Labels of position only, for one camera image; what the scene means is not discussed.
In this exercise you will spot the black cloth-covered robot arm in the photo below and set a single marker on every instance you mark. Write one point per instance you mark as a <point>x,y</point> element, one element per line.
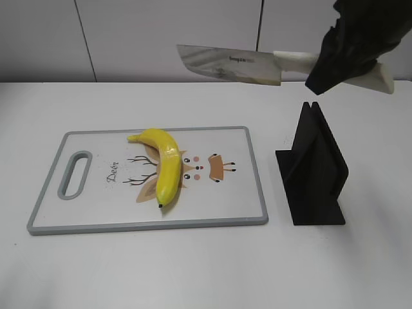
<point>364,31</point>

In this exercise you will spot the black knife stand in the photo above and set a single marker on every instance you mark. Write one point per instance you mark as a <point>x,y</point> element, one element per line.
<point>313,171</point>

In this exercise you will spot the white grey-rimmed cutting board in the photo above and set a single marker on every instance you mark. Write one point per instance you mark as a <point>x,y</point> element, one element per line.
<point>99,182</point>

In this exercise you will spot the yellow plastic banana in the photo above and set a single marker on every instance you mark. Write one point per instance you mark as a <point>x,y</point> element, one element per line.
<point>170,162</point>

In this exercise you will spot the white-handled kitchen knife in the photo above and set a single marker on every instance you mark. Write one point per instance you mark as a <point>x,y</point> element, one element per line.
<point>254,67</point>

